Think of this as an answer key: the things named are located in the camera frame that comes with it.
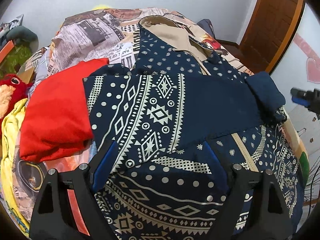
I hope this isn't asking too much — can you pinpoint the navy patterned shirt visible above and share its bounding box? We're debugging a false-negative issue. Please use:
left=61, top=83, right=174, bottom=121
left=84, top=16, right=304, bottom=239

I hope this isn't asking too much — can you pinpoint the grey clothes pile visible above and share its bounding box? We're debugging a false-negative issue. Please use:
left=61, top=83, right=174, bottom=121
left=1, top=14, right=39, bottom=53

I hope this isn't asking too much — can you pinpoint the newspaper print bed sheet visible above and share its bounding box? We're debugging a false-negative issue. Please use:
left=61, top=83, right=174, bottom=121
left=1, top=8, right=309, bottom=239

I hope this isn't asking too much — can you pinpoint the red folded garment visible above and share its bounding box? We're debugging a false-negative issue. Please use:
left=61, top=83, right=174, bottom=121
left=20, top=58, right=109, bottom=163

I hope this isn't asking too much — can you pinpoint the red plush toy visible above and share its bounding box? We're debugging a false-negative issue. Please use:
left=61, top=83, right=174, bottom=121
left=0, top=74, right=33, bottom=124

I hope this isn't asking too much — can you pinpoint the yellow curved pillow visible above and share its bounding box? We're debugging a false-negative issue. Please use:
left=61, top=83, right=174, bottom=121
left=92, top=4, right=111, bottom=10

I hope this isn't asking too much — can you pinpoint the brown wooden door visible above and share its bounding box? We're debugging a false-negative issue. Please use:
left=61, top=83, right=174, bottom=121
left=240, top=0, right=305, bottom=73

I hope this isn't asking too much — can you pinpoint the orange box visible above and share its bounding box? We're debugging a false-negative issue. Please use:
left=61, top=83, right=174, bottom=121
left=0, top=40, right=15, bottom=63

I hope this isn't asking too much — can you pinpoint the yellow printed garment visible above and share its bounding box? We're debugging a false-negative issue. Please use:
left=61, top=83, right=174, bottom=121
left=1, top=98, right=29, bottom=237

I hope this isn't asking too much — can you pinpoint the grey bag on floor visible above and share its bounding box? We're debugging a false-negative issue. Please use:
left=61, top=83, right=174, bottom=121
left=197, top=19, right=215, bottom=38

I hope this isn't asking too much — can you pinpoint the green covered side table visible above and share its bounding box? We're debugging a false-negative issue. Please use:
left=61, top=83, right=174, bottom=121
left=0, top=44, right=32, bottom=78

